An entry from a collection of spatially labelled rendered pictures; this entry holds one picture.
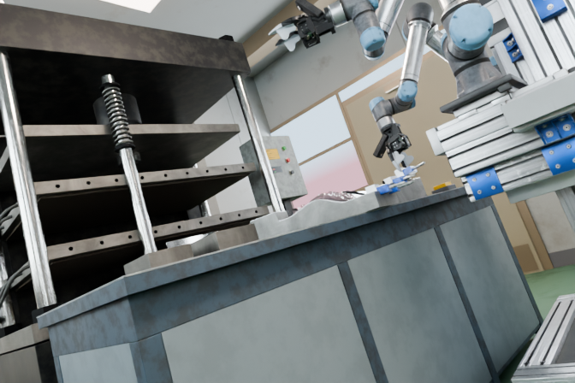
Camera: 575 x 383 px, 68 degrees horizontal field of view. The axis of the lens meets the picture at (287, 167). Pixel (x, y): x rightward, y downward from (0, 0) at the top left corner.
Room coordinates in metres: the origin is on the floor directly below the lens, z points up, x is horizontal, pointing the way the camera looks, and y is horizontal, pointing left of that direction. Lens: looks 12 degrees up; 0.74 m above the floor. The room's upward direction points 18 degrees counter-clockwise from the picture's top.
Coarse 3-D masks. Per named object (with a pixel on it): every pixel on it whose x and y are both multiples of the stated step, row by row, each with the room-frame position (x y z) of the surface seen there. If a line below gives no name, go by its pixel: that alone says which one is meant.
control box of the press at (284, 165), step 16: (272, 144) 2.51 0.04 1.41; (288, 144) 2.61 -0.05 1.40; (256, 160) 2.44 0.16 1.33; (272, 160) 2.48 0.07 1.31; (288, 160) 2.56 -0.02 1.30; (256, 176) 2.47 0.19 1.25; (288, 176) 2.55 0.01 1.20; (256, 192) 2.50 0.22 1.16; (288, 192) 2.51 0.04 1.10; (304, 192) 2.61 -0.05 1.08; (288, 208) 2.56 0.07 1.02
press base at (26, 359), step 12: (24, 348) 1.55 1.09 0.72; (36, 348) 1.36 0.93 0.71; (48, 348) 1.39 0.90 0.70; (0, 360) 1.78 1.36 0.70; (12, 360) 1.62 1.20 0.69; (24, 360) 1.49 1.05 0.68; (36, 360) 1.37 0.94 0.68; (48, 360) 1.38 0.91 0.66; (0, 372) 1.81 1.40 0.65; (12, 372) 1.65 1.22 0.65; (24, 372) 1.51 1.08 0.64; (36, 372) 1.39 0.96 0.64; (48, 372) 1.38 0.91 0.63
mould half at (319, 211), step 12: (372, 192) 1.40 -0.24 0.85; (312, 204) 1.50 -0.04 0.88; (324, 204) 1.48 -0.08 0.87; (336, 204) 1.46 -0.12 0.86; (348, 204) 1.44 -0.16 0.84; (360, 204) 1.42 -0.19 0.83; (372, 204) 1.40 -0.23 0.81; (384, 204) 1.45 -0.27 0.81; (264, 216) 1.59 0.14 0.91; (276, 216) 1.57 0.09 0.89; (300, 216) 1.52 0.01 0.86; (312, 216) 1.50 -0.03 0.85; (324, 216) 1.48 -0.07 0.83; (336, 216) 1.46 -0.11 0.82; (264, 228) 1.59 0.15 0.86; (276, 228) 1.57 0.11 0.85; (288, 228) 1.55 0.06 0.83; (300, 228) 1.53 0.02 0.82
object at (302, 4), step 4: (296, 0) 1.29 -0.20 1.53; (300, 0) 1.29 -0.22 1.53; (304, 0) 1.29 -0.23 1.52; (296, 4) 1.31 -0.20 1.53; (300, 4) 1.29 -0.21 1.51; (304, 4) 1.28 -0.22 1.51; (308, 4) 1.28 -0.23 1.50; (312, 4) 1.28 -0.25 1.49; (300, 8) 1.30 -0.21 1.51; (304, 8) 1.29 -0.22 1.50; (308, 8) 1.28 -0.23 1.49; (312, 8) 1.28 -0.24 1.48; (316, 8) 1.27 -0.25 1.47; (304, 12) 1.33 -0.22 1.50; (308, 12) 1.30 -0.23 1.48; (312, 12) 1.28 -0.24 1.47; (316, 12) 1.27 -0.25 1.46; (320, 12) 1.27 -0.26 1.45; (316, 16) 1.28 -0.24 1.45
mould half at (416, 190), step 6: (414, 180) 1.82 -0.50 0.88; (420, 180) 1.85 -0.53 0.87; (408, 186) 1.77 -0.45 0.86; (414, 186) 1.80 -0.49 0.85; (420, 186) 1.84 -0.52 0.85; (366, 192) 2.02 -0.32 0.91; (396, 192) 1.70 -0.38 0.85; (402, 192) 1.73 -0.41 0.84; (408, 192) 1.76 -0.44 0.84; (414, 192) 1.79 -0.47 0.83; (420, 192) 1.83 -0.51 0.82; (402, 198) 1.72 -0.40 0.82; (408, 198) 1.75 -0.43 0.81; (414, 198) 1.78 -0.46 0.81
